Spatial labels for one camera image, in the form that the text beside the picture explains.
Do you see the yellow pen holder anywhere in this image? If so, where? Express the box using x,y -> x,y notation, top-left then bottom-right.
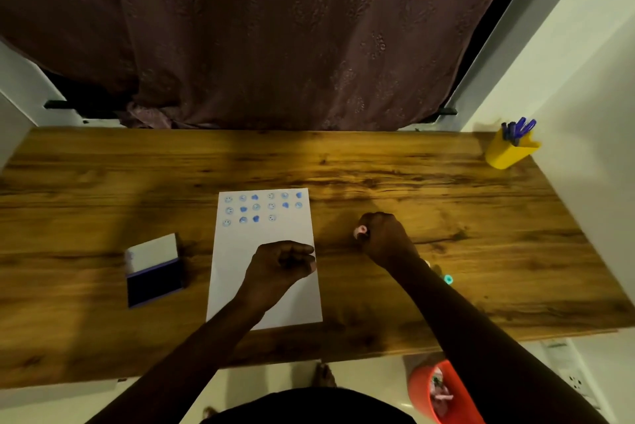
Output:
485,129 -> 542,171

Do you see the grey window frame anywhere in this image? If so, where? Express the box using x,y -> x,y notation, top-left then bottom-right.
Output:
439,0 -> 606,133

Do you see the orange bin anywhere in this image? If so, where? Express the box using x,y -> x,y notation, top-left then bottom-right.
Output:
407,360 -> 486,424

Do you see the person's foot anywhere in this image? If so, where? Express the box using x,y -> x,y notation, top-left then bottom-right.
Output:
314,363 -> 337,389

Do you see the person's left forearm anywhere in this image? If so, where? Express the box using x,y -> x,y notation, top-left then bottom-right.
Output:
85,290 -> 271,424

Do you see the white paper sheet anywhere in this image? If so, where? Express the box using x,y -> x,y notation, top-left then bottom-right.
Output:
206,188 -> 323,330

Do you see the dark brown patterned curtain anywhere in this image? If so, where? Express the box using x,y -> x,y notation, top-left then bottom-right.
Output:
0,0 -> 529,132

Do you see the open blue ink pad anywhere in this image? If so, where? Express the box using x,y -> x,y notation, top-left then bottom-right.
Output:
124,233 -> 185,309

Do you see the pink and white trash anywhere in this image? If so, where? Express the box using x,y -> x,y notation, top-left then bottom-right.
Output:
430,370 -> 454,405

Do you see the person's right hand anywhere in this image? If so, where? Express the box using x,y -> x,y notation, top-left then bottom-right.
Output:
353,212 -> 420,271

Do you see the person's black clothing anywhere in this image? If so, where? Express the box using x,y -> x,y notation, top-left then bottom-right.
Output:
200,387 -> 418,424

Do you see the white power strip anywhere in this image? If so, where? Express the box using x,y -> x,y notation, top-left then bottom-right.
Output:
540,338 -> 602,412

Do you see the person's left hand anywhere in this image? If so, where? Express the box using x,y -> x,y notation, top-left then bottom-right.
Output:
245,241 -> 318,311

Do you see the person's right forearm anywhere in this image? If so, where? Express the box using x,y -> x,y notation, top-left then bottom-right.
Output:
389,255 -> 612,424

